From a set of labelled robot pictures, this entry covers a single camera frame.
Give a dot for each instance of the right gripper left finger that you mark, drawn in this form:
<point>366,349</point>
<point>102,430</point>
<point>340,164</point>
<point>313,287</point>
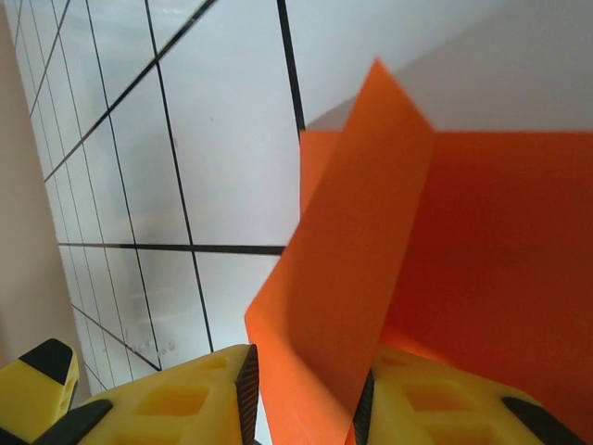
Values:
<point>176,403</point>

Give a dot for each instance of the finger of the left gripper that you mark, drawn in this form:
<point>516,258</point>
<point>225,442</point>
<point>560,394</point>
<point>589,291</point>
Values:
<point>32,398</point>

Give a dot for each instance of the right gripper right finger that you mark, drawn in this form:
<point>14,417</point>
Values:
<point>440,412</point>

